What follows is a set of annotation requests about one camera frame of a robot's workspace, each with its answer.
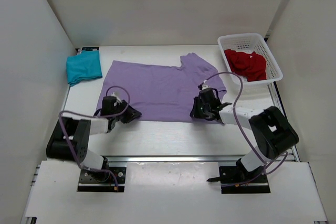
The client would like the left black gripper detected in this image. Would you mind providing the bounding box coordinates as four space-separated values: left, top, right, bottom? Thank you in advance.
112 100 141 124

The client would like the purple t shirt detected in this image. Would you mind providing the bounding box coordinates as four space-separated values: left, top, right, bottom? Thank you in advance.
97 53 227 122

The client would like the teal t shirt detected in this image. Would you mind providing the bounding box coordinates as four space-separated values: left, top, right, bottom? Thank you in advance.
66 50 102 87

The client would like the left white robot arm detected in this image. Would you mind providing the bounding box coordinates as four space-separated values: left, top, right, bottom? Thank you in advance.
46 95 142 182

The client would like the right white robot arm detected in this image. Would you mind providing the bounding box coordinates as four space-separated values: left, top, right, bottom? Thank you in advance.
190 87 299 182

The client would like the red item in basket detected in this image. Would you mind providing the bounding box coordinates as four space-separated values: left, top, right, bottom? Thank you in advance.
224 49 267 82

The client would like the white plastic basket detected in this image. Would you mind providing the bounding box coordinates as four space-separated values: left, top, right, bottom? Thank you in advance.
217 33 283 87

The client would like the blue table label sticker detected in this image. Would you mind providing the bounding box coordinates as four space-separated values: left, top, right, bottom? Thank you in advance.
81 47 99 51

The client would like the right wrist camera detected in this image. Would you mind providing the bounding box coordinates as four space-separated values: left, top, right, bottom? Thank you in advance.
198 80 209 90

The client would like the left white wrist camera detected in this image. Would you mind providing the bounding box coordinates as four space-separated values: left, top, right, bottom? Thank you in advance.
110 91 122 102

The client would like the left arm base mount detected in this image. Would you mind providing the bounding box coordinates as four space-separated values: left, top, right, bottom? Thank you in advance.
77 162 127 193

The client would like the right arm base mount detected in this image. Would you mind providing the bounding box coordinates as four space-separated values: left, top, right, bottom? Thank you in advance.
207 166 271 194

